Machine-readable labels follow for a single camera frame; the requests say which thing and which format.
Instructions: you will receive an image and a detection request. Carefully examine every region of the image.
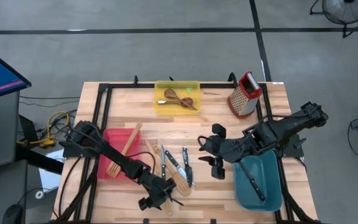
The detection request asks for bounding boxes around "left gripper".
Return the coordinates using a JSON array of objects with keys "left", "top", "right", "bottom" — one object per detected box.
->
[{"left": 137, "top": 172, "right": 185, "bottom": 212}]

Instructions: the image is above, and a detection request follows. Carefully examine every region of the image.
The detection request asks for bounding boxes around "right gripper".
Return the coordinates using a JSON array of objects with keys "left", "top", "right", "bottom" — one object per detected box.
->
[{"left": 197, "top": 123, "right": 252, "bottom": 181}]

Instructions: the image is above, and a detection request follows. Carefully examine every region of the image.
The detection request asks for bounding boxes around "solid light wooden spoon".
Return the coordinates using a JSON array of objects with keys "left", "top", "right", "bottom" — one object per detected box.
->
[{"left": 165, "top": 200, "right": 174, "bottom": 218}]

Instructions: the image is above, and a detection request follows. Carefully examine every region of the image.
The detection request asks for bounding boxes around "narrow black-handled knife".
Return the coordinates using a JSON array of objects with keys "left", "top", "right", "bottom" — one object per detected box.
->
[{"left": 160, "top": 144, "right": 167, "bottom": 182}]

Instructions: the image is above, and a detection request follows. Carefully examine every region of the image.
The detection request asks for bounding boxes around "pile of utensils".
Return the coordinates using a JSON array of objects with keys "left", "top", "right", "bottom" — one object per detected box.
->
[{"left": 150, "top": 142, "right": 193, "bottom": 197}]

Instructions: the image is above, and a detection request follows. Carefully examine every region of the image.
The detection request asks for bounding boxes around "black-handled dark-blade knife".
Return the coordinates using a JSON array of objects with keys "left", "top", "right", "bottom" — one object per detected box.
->
[{"left": 181, "top": 146, "right": 195, "bottom": 188}]

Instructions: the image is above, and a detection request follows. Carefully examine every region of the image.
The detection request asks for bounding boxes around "black-handled silver-blade knife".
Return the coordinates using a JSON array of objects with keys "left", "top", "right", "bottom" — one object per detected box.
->
[{"left": 164, "top": 149, "right": 188, "bottom": 182}]

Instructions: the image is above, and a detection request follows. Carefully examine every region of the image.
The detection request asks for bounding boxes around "long black-handled knife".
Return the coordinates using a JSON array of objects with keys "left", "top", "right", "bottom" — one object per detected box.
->
[{"left": 239, "top": 161, "right": 267, "bottom": 202}]

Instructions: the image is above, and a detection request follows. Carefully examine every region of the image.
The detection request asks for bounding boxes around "slotted wooden spoon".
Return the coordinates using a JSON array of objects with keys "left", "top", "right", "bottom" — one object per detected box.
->
[{"left": 144, "top": 139, "right": 167, "bottom": 178}]

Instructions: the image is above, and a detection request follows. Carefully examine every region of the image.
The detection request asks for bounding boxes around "angled slotted wooden turner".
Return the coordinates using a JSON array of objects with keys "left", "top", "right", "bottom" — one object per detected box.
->
[{"left": 105, "top": 121, "right": 144, "bottom": 180}]

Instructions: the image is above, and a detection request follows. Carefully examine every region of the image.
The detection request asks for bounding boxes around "teal baking dish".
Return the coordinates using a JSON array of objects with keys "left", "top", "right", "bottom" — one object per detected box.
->
[{"left": 232, "top": 149, "right": 284, "bottom": 212}]

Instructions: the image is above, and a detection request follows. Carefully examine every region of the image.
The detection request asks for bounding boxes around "yellow plastic bin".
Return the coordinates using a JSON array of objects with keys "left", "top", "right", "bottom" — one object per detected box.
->
[{"left": 154, "top": 80, "right": 201, "bottom": 116}]

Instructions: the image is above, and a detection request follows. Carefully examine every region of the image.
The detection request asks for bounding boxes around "red plastic bin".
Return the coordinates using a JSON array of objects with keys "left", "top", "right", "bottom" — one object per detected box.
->
[{"left": 97, "top": 127, "right": 142, "bottom": 181}]

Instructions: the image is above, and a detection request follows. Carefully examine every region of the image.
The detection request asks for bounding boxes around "white box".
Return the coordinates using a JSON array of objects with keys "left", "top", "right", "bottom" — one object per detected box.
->
[{"left": 38, "top": 148, "right": 65, "bottom": 191}]

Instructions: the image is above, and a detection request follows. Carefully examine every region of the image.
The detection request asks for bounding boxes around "black computer mouse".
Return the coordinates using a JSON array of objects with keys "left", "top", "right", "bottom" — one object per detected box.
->
[{"left": 1, "top": 203, "right": 24, "bottom": 224}]

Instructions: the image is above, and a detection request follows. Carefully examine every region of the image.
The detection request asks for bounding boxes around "grey cabinet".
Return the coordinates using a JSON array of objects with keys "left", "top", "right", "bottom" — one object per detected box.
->
[{"left": 0, "top": 90, "right": 21, "bottom": 169}]

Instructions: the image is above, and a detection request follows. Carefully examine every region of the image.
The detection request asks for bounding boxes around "black floor fan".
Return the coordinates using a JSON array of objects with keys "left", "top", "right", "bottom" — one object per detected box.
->
[{"left": 309, "top": 0, "right": 358, "bottom": 39}]

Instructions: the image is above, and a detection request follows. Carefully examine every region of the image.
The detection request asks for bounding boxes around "red-handled metal box grater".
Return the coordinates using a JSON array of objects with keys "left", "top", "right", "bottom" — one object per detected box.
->
[{"left": 227, "top": 70, "right": 264, "bottom": 119}]

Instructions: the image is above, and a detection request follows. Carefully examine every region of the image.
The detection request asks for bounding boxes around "black metal table frame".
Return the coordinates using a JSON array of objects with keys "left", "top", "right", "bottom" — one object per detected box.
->
[{"left": 54, "top": 81, "right": 323, "bottom": 224}]

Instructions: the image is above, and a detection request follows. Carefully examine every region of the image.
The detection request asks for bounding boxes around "yellow cable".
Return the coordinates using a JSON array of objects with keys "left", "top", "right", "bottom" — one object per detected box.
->
[{"left": 17, "top": 111, "right": 71, "bottom": 147}]

